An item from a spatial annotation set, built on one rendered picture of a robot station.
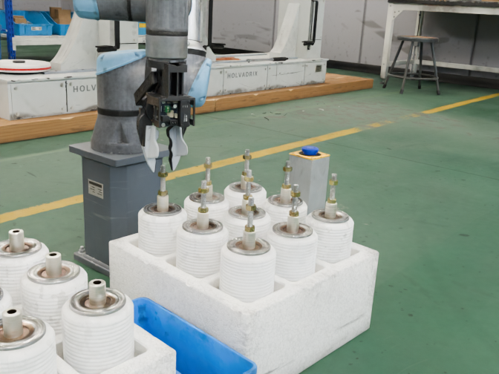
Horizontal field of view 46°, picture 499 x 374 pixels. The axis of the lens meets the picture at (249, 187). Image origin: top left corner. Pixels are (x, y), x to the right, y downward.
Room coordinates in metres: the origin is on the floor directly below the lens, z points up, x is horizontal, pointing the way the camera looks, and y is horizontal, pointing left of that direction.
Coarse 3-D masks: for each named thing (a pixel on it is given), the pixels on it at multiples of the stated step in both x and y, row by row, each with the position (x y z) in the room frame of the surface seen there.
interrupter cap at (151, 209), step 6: (150, 204) 1.11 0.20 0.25; (156, 204) 1.11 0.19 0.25; (174, 204) 1.12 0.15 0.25; (144, 210) 1.07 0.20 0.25; (150, 210) 1.07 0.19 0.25; (156, 210) 1.08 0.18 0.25; (174, 210) 1.08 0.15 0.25; (180, 210) 1.08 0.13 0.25; (156, 216) 1.05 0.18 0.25; (162, 216) 1.05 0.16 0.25; (168, 216) 1.05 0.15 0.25
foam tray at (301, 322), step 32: (128, 256) 1.04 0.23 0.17; (352, 256) 1.07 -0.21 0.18; (128, 288) 1.04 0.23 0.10; (160, 288) 0.97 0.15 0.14; (192, 288) 0.91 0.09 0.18; (288, 288) 0.92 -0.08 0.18; (320, 288) 0.96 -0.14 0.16; (352, 288) 1.04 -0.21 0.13; (192, 320) 0.91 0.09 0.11; (224, 320) 0.85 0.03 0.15; (256, 320) 0.83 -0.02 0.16; (288, 320) 0.90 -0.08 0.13; (320, 320) 0.97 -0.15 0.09; (352, 320) 1.05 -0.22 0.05; (256, 352) 0.84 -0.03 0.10; (288, 352) 0.90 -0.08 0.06; (320, 352) 0.97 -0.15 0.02
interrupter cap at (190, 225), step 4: (188, 220) 1.03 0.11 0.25; (192, 220) 1.03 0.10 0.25; (196, 220) 1.03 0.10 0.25; (212, 220) 1.04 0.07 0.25; (216, 220) 1.03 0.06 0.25; (184, 224) 1.01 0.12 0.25; (188, 224) 1.01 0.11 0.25; (192, 224) 1.01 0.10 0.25; (196, 224) 1.02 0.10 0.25; (212, 224) 1.02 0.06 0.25; (216, 224) 1.02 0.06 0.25; (220, 224) 1.02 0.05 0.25; (184, 228) 0.99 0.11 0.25; (188, 228) 0.99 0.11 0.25; (192, 228) 0.99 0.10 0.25; (196, 228) 1.00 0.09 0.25; (208, 228) 1.00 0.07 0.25; (212, 228) 1.00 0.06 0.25; (216, 228) 1.00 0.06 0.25; (220, 228) 1.00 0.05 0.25; (192, 232) 0.97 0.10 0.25; (196, 232) 0.97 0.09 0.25; (200, 232) 0.97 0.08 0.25; (204, 232) 0.97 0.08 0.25; (208, 232) 0.97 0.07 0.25; (212, 232) 0.98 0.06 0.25; (216, 232) 0.98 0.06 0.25
